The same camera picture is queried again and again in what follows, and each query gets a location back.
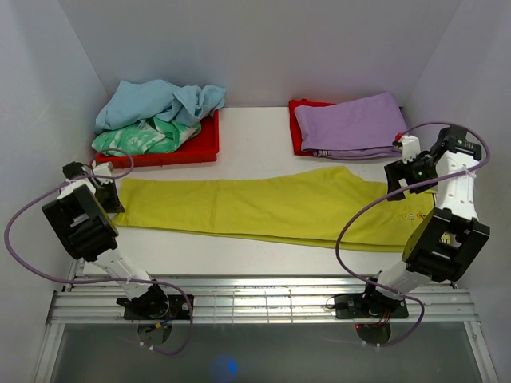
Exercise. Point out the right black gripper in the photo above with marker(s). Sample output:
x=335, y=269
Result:
x=398, y=170

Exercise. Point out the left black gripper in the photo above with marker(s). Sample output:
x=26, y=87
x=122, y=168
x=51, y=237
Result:
x=115, y=205

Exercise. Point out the yellow-green trousers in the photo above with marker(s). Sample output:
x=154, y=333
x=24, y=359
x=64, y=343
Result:
x=310, y=208

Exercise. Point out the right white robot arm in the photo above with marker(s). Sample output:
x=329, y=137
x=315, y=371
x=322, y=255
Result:
x=449, y=238

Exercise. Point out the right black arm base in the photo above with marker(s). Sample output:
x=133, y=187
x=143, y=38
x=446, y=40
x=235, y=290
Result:
x=372, y=314

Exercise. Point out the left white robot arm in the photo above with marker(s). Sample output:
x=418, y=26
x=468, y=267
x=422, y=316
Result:
x=80, y=218

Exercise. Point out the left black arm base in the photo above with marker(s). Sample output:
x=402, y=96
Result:
x=179, y=307

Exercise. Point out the folded purple trousers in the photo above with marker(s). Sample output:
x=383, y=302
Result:
x=362, y=129

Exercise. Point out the green white patterned garment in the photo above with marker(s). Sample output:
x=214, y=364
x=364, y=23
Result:
x=152, y=136

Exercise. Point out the light blue garment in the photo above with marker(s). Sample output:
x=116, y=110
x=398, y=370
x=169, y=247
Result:
x=163, y=100

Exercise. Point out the red plastic tray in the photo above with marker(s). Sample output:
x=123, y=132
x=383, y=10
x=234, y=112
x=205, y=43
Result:
x=202, y=148

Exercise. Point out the folded red garment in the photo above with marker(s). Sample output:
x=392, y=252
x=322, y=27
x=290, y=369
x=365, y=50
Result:
x=296, y=135

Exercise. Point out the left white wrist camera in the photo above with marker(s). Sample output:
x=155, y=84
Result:
x=103, y=172

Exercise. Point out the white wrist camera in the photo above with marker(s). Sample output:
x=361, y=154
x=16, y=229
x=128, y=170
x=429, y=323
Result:
x=103, y=172
x=409, y=145

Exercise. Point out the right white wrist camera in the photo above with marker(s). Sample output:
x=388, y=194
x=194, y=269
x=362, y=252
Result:
x=409, y=145

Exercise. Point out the aluminium rail frame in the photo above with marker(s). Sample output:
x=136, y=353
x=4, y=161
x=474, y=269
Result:
x=262, y=330

